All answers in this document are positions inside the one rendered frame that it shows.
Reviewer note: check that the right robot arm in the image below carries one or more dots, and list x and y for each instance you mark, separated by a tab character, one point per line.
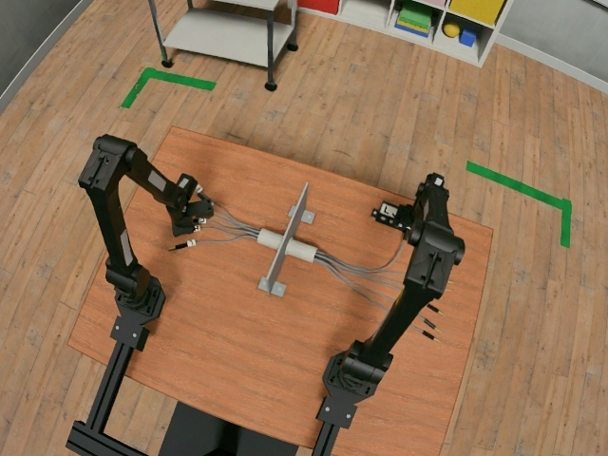
432	260

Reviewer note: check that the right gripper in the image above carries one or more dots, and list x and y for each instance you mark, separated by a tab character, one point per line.
403	214

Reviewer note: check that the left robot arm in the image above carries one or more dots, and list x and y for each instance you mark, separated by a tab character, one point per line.
110	160

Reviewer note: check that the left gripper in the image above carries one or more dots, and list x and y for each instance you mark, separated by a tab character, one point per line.
178	230

